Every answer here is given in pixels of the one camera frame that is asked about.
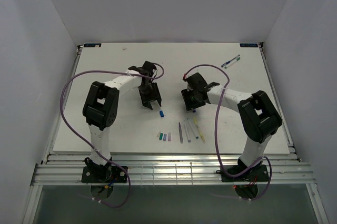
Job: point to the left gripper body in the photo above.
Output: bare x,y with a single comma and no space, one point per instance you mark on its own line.
149,86

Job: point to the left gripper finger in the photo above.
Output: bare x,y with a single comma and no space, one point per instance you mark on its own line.
157,95
146,101

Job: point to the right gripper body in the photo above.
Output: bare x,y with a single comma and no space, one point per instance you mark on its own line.
195,91

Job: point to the yellow highlighter pen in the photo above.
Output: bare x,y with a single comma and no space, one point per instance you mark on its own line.
199,130

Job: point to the teal white marker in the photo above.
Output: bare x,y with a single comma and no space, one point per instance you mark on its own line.
195,134

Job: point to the purple marker pen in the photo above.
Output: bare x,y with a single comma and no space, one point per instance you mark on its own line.
180,133

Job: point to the lavender capped white marker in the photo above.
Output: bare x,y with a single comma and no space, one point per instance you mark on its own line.
186,132

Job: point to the green capped marker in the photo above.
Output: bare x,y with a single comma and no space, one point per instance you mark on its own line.
233,62

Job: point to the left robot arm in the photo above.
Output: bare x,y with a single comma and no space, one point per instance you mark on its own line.
100,111

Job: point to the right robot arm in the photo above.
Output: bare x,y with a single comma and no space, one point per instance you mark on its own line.
259,117

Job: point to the right blue corner label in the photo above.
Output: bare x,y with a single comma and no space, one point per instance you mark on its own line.
249,45

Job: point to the blue corner label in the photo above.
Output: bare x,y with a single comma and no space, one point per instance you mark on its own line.
92,45
249,45

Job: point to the left blue corner label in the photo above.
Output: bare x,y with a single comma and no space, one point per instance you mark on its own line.
92,45

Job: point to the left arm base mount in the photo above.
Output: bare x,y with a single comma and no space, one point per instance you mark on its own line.
103,175

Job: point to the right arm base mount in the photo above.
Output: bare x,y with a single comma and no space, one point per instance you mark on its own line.
258,173

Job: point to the aluminium frame rail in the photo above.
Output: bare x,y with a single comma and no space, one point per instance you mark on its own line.
155,170

